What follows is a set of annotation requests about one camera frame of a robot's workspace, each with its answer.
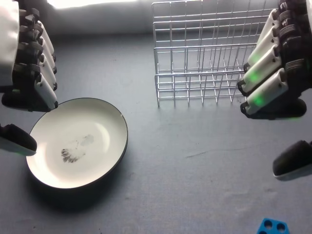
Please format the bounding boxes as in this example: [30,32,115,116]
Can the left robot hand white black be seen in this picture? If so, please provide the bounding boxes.
[0,0,59,156]

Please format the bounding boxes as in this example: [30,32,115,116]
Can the white backdrop sheet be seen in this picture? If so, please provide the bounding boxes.
[41,0,276,37]

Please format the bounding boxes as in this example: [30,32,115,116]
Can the blue pentagon block with holes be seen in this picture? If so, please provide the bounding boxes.
[257,211,291,234]

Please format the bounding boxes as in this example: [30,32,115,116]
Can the silver wire dish rack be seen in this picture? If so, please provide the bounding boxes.
[151,0,281,108]

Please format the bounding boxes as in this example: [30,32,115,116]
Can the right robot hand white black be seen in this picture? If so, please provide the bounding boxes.
[237,0,312,181]

